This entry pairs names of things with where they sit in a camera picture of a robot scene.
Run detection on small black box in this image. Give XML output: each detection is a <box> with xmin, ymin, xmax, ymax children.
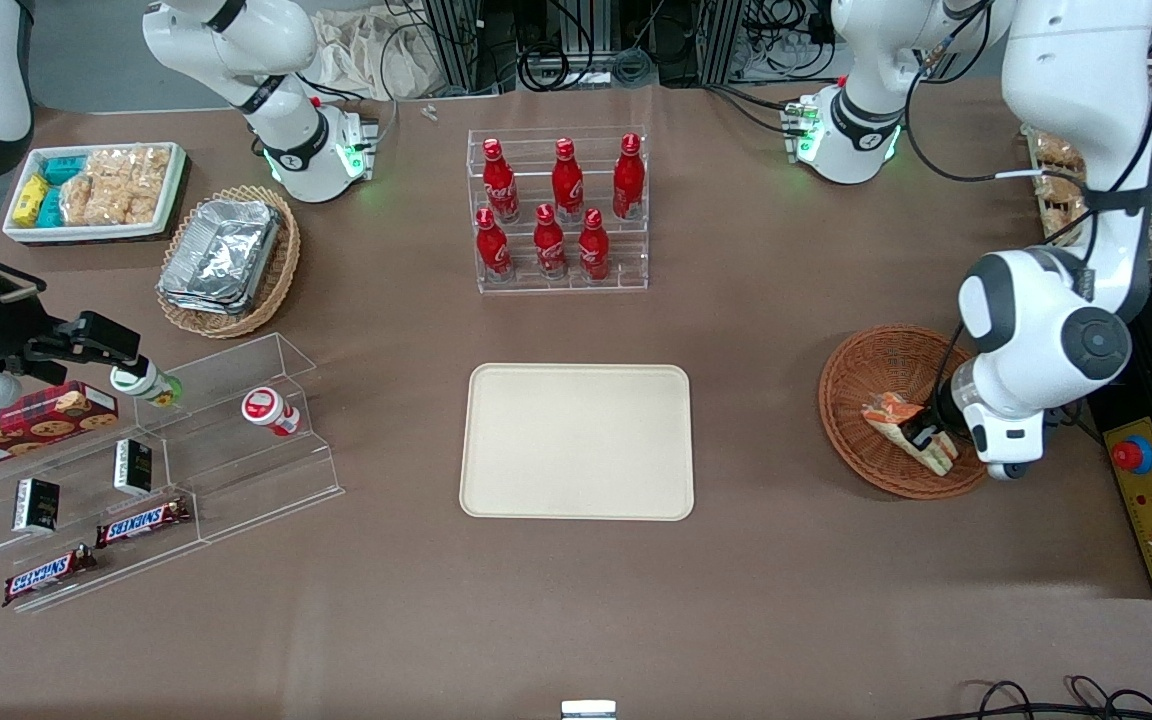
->
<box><xmin>114</xmin><ymin>439</ymin><xmax>154</xmax><ymax>497</ymax></box>
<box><xmin>13</xmin><ymin>478</ymin><xmax>61</xmax><ymax>534</ymax></box>

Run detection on triangle sandwich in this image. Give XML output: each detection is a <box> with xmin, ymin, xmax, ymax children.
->
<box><xmin>861</xmin><ymin>391</ymin><xmax>960</xmax><ymax>477</ymax></box>

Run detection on round brown wicker basket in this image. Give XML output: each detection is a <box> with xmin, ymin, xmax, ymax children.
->
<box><xmin>818</xmin><ymin>324</ymin><xmax>995</xmax><ymax>500</ymax></box>

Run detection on silver foil container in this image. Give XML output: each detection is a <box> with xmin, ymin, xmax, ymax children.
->
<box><xmin>157</xmin><ymin>199</ymin><xmax>283</xmax><ymax>317</ymax></box>

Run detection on beige cloth bag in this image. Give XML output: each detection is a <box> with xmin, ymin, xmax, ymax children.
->
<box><xmin>313</xmin><ymin>8</ymin><xmax>443</xmax><ymax>102</ymax></box>

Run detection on black coiled cable bundle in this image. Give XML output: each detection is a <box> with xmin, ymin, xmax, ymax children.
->
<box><xmin>516</xmin><ymin>45</ymin><xmax>659</xmax><ymax>92</ymax></box>

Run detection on green capped small bottle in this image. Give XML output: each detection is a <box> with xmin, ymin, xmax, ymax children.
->
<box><xmin>110</xmin><ymin>361</ymin><xmax>183</xmax><ymax>410</ymax></box>

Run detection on clear acrylic bottle rack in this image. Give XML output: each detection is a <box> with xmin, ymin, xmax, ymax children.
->
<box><xmin>466</xmin><ymin>127</ymin><xmax>650</xmax><ymax>295</ymax></box>

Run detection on red plaid cookie box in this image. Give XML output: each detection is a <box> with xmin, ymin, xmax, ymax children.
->
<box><xmin>0</xmin><ymin>381</ymin><xmax>121</xmax><ymax>477</ymax></box>

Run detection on white rectangular snack tray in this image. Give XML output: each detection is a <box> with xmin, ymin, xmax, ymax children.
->
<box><xmin>1</xmin><ymin>142</ymin><xmax>188</xmax><ymax>245</ymax></box>

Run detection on yellow snack packet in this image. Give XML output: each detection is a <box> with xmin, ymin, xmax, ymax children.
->
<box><xmin>13</xmin><ymin>174</ymin><xmax>50</xmax><ymax>227</ymax></box>

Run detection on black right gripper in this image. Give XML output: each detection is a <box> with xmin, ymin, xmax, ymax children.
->
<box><xmin>0</xmin><ymin>232</ymin><xmax>143</xmax><ymax>381</ymax></box>

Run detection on oval tan wicker basket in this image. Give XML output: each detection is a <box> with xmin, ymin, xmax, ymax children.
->
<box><xmin>156</xmin><ymin>185</ymin><xmax>302</xmax><ymax>340</ymax></box>

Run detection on clear rice cracker bag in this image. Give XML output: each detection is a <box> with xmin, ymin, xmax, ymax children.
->
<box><xmin>1033</xmin><ymin>131</ymin><xmax>1087</xmax><ymax>169</ymax></box>
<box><xmin>86</xmin><ymin>147</ymin><xmax>173</xmax><ymax>186</ymax></box>
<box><xmin>1032</xmin><ymin>168</ymin><xmax>1089</xmax><ymax>208</ymax></box>
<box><xmin>1040</xmin><ymin>206</ymin><xmax>1089</xmax><ymax>244</ymax></box>
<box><xmin>60</xmin><ymin>175</ymin><xmax>162</xmax><ymax>227</ymax></box>

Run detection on black cable loops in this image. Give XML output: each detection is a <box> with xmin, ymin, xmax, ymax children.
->
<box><xmin>954</xmin><ymin>676</ymin><xmax>1152</xmax><ymax>720</ymax></box>

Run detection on beige plastic tray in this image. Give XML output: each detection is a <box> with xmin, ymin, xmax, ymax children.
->
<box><xmin>459</xmin><ymin>363</ymin><xmax>696</xmax><ymax>522</ymax></box>

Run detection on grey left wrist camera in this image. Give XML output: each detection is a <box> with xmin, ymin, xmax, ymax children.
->
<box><xmin>970</xmin><ymin>410</ymin><xmax>1048</xmax><ymax>483</ymax></box>

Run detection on Snickers chocolate bar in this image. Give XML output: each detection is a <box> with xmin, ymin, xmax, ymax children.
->
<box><xmin>2</xmin><ymin>545</ymin><xmax>98</xmax><ymax>609</ymax></box>
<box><xmin>95</xmin><ymin>497</ymin><xmax>193</xmax><ymax>549</ymax></box>

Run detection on red cola bottle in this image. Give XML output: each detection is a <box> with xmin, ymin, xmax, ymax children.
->
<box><xmin>551</xmin><ymin>138</ymin><xmax>586</xmax><ymax>224</ymax></box>
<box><xmin>578</xmin><ymin>208</ymin><xmax>612</xmax><ymax>283</ymax></box>
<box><xmin>534</xmin><ymin>204</ymin><xmax>570</xmax><ymax>281</ymax></box>
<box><xmin>476</xmin><ymin>207</ymin><xmax>514</xmax><ymax>282</ymax></box>
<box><xmin>613</xmin><ymin>133</ymin><xmax>647</xmax><ymax>222</ymax></box>
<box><xmin>481</xmin><ymin>138</ymin><xmax>521</xmax><ymax>224</ymax></box>

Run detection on red capped small bottle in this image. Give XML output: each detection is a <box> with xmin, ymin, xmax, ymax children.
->
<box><xmin>241</xmin><ymin>387</ymin><xmax>303</xmax><ymax>439</ymax></box>

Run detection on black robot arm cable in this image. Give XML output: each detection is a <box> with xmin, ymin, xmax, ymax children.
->
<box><xmin>904</xmin><ymin>0</ymin><xmax>1152</xmax><ymax>253</ymax></box>

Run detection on black power cable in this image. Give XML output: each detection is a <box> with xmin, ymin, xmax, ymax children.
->
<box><xmin>1036</xmin><ymin>403</ymin><xmax>1109</xmax><ymax>443</ymax></box>

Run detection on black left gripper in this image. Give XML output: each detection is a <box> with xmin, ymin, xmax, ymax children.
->
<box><xmin>902</xmin><ymin>364</ymin><xmax>983</xmax><ymax>452</ymax></box>

